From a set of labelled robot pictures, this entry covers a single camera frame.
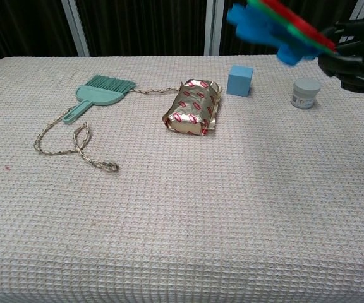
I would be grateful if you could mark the teal hand brush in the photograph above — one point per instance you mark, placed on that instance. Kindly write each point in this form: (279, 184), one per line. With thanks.
(98, 94)

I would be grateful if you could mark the grey metal window post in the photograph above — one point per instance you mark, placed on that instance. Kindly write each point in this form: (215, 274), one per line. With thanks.
(359, 9)
(213, 26)
(76, 26)

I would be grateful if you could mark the red hand-shaped clapper racket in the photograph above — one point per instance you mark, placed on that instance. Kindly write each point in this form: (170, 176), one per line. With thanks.
(283, 31)

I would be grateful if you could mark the small white grey-lidded jar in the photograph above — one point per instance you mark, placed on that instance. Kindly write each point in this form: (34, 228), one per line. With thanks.
(305, 94)

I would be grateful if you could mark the light blue foam cube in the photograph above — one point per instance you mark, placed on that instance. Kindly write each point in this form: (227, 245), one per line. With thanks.
(239, 81)

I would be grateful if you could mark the gold foil wrapped package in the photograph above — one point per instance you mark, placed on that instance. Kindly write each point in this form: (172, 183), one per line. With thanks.
(192, 109)

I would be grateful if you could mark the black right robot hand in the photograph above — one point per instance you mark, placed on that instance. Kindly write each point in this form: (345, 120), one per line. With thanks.
(352, 63)

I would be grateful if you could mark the beige waffle-weave table cloth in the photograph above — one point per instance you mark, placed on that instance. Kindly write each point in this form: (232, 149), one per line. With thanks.
(169, 205)

